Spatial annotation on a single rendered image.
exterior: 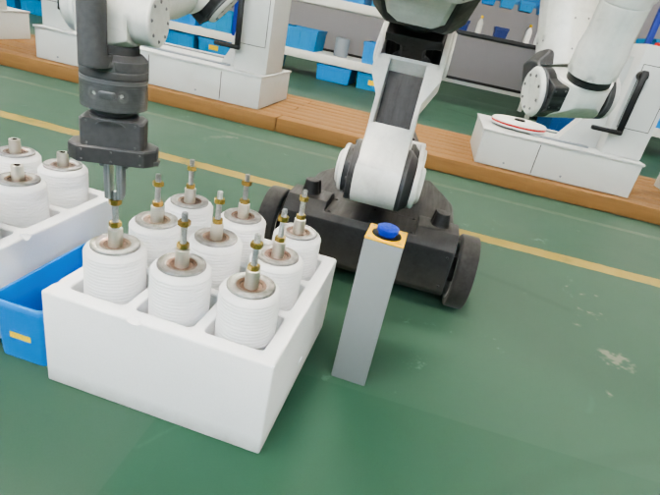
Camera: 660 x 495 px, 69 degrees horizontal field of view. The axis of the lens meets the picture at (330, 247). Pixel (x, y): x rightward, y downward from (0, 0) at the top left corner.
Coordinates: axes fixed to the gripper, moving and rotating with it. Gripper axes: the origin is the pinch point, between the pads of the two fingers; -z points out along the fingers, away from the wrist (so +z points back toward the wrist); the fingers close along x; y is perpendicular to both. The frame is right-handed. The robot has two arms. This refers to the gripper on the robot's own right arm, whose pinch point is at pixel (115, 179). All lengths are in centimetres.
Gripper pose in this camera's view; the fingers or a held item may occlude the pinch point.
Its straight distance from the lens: 80.5
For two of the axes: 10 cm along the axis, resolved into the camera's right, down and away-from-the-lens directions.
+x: 9.7, 0.9, 2.3
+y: -1.7, -4.6, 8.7
